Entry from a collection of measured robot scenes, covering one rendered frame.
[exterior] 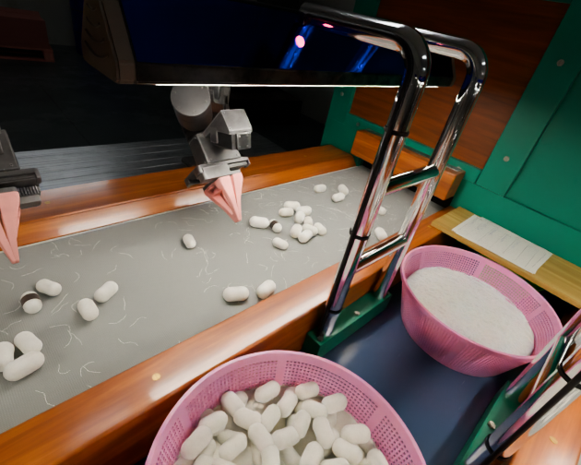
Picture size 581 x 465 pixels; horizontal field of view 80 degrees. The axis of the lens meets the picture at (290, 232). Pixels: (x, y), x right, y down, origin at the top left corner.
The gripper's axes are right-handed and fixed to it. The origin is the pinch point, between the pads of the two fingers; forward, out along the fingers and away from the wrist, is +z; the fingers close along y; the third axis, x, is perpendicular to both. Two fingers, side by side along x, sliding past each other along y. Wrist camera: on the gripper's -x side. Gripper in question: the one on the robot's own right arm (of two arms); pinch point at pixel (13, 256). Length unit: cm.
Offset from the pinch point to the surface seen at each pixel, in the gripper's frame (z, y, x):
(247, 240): 7.2, 33.3, 3.5
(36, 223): -7.2, 4.6, 13.1
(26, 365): 12.5, -2.3, -3.4
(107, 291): 7.6, 8.0, 0.9
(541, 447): 43, 36, -31
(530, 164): 15, 88, -28
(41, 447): 19.5, -3.2, -10.3
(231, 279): 12.6, 24.7, -1.2
